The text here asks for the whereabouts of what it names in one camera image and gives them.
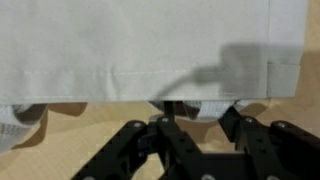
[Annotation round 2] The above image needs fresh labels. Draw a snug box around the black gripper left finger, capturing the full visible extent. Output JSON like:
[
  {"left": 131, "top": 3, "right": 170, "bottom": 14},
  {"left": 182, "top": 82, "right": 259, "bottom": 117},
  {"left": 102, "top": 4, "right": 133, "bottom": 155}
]
[{"left": 71, "top": 102, "right": 202, "bottom": 180}]

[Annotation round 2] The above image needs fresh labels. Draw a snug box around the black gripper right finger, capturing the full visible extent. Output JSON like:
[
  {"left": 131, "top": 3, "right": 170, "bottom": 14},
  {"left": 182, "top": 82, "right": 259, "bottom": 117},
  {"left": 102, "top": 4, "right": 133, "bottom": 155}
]
[{"left": 218, "top": 107, "right": 320, "bottom": 180}]

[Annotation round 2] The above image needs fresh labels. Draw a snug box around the white paper bag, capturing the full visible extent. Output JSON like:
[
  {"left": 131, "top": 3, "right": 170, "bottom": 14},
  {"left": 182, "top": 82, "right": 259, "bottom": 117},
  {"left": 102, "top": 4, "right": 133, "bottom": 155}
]
[{"left": 0, "top": 0, "right": 309, "bottom": 150}]

